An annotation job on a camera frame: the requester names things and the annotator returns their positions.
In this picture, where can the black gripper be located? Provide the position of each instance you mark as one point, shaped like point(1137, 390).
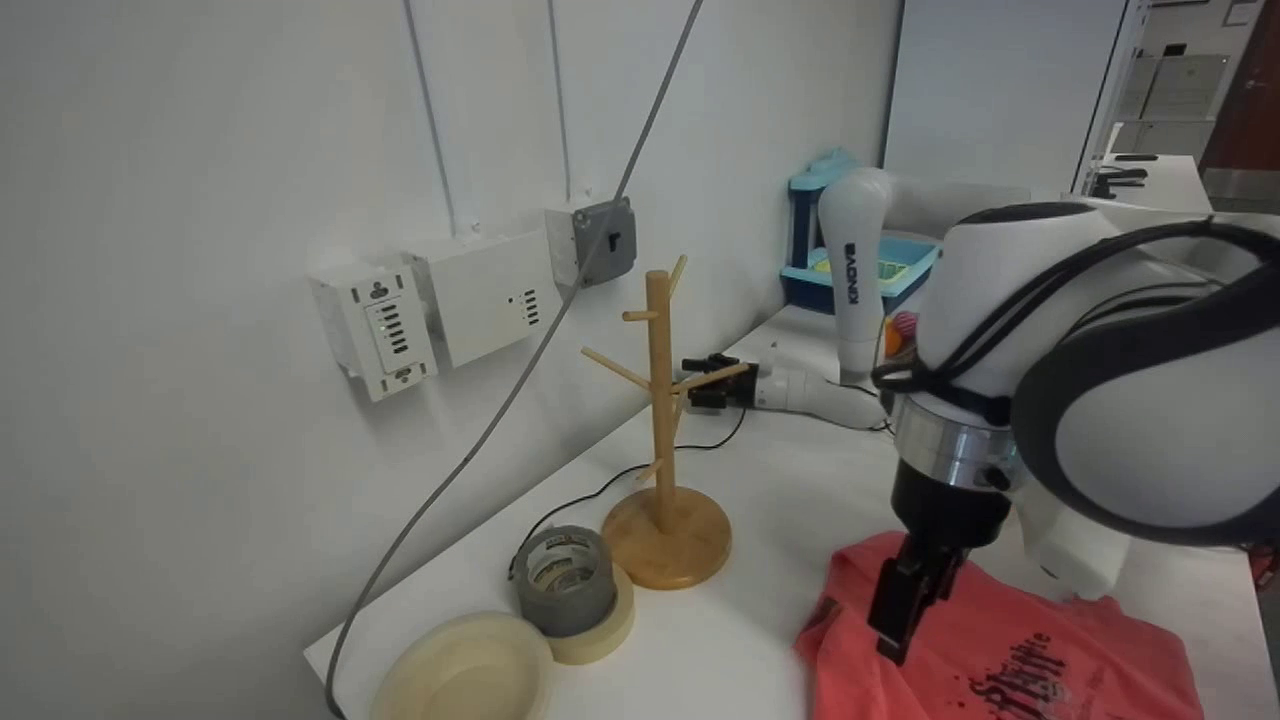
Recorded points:
point(944, 513)

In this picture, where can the orange printed sweater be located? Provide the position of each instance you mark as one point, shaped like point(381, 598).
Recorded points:
point(853, 667)

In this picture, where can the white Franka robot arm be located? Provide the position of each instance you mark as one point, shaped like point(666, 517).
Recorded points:
point(1014, 281)

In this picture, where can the wooden mug tree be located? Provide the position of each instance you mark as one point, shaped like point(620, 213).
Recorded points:
point(660, 534)

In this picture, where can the pink orange knit toy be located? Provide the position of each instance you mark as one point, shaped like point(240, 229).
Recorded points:
point(901, 339)

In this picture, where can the cream tape roll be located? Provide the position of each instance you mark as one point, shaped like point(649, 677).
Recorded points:
point(600, 642)

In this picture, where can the yellow green grid item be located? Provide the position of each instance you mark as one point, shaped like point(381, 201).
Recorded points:
point(896, 273)

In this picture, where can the light blue plastic tray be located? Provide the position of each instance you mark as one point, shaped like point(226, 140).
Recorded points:
point(800, 284)

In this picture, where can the grey tape roll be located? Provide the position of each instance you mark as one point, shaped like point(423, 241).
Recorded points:
point(561, 617)

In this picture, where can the blue plastic stand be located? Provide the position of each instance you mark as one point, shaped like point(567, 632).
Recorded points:
point(804, 182)

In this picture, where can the cream plastic bowl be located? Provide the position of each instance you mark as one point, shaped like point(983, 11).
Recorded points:
point(462, 674)

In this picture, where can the small black gadget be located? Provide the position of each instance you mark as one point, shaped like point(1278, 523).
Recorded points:
point(1119, 182)

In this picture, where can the grey junction box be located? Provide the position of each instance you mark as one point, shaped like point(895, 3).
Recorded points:
point(605, 241)

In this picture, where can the white desk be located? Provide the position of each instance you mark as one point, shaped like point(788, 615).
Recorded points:
point(1173, 182)

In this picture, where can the brown wooden door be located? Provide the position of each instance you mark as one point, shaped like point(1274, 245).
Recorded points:
point(1255, 93)

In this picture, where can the plain white wall box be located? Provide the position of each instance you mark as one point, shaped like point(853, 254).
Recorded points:
point(485, 300)

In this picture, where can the white wall socket with ports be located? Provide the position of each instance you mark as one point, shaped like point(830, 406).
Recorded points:
point(381, 334)

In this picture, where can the white wall conduit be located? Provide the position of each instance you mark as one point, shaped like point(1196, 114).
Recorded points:
point(428, 123)

